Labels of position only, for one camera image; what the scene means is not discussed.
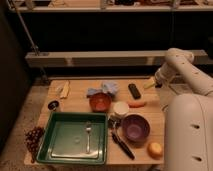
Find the purple bowl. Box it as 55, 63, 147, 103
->
121, 114, 150, 143

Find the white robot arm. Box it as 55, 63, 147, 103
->
144, 48, 213, 171

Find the bunch of dark grapes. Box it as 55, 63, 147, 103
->
25, 126, 44, 163

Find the orange carrot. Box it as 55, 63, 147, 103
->
128, 101, 146, 108

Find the orange-red bowl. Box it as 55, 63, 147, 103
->
89, 93, 111, 112

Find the light blue towel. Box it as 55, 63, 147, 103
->
86, 81, 119, 97

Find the silver fork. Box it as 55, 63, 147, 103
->
86, 121, 91, 154

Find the black-handled utensil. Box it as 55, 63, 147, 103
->
111, 122, 135, 160

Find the black remote-like block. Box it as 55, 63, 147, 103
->
128, 84, 141, 99

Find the green plastic tray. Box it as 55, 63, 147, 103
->
36, 112, 108, 165

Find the small dark round lid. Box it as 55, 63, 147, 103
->
48, 100, 59, 111

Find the wooden table board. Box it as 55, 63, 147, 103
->
23, 78, 167, 167

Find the white cup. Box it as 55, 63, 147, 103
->
113, 101, 129, 118

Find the yellow banana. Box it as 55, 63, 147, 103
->
60, 81, 70, 99

